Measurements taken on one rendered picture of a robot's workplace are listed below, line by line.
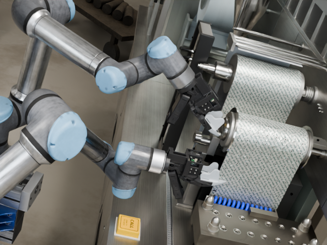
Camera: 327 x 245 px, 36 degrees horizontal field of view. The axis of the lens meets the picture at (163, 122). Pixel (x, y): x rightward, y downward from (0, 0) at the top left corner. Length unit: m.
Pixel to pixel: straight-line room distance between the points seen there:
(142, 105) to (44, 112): 1.08
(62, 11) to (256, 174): 0.81
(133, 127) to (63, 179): 1.17
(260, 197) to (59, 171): 1.83
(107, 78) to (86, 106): 2.66
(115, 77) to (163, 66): 0.16
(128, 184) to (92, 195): 1.56
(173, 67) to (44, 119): 0.40
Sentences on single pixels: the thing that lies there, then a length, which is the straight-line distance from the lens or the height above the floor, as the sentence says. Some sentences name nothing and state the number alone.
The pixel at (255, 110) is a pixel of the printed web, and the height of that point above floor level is 1.26.
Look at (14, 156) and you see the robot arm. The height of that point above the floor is 1.21.
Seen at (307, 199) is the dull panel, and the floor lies 1.09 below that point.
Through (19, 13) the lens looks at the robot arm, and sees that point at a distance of 1.57.
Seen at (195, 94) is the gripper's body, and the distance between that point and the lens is 1.50.
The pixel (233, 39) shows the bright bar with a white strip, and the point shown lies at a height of 1.46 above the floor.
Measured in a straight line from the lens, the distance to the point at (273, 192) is 1.69.
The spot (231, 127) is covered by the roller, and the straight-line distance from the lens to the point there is 1.54.
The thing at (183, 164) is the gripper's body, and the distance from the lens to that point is 1.57.
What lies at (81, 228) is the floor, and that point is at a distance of 2.91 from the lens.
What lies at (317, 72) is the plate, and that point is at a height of 1.41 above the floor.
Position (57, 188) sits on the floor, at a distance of 3.13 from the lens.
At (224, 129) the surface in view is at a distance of 1.57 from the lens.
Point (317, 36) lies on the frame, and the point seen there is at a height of 1.49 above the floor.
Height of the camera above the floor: 1.97
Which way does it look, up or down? 29 degrees down
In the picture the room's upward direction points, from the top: 18 degrees clockwise
